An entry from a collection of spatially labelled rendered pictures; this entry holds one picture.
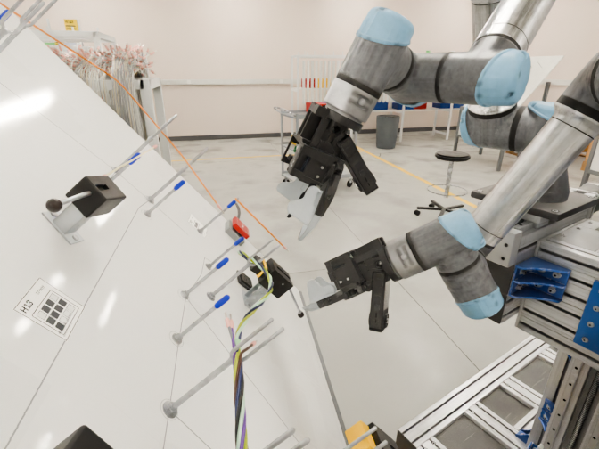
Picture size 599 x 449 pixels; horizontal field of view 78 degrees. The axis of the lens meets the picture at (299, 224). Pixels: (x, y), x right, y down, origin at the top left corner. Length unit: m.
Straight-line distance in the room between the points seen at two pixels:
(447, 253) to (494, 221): 0.16
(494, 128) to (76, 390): 1.03
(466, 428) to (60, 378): 1.54
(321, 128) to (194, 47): 8.24
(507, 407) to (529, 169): 1.27
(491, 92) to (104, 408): 0.58
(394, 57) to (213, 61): 8.24
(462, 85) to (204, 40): 8.30
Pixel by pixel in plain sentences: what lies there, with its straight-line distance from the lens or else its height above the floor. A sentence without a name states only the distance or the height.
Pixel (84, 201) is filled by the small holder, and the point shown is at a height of 1.34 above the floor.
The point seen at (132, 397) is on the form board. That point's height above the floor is 1.19.
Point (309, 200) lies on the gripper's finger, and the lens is 0.60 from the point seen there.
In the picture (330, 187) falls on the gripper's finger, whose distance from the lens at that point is 0.59.
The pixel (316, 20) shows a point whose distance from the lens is 9.18.
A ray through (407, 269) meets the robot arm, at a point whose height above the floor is 1.15.
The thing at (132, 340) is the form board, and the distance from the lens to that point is 0.44.
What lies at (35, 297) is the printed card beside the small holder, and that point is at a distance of 0.41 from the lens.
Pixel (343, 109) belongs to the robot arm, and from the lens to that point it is 0.58.
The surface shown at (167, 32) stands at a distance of 8.83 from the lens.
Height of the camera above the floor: 1.47
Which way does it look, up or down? 23 degrees down
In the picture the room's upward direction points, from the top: straight up
